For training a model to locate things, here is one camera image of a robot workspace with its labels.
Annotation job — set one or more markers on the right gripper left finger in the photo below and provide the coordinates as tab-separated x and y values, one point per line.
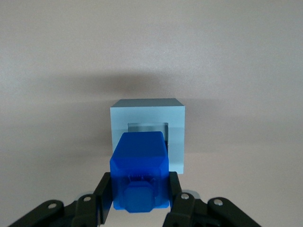
78	212

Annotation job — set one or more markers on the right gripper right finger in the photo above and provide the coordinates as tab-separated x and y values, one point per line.
189	212

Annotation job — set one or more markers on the blue plastic insert part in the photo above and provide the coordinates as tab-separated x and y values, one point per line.
139	153

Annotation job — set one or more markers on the gray square socket base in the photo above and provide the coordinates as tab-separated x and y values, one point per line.
146	114

